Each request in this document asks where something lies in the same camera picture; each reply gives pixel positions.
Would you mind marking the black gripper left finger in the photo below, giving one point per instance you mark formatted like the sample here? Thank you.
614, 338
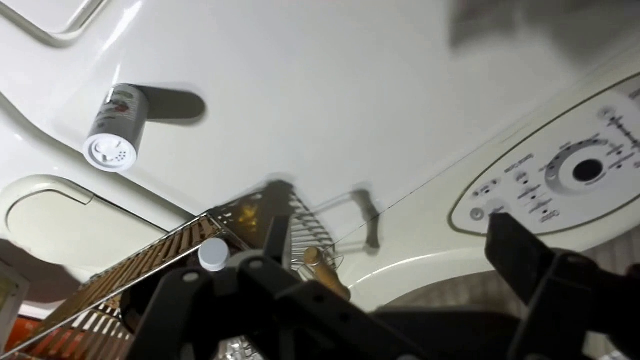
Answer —
266, 313

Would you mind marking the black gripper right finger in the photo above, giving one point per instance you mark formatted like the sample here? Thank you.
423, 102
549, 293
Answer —
572, 306

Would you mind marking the small white round cap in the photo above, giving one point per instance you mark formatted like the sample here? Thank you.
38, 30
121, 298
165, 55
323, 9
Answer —
212, 255

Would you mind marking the white dryer machine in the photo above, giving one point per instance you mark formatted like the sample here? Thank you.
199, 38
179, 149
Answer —
67, 220

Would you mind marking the white washing machine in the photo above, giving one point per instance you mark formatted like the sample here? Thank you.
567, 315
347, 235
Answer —
333, 101

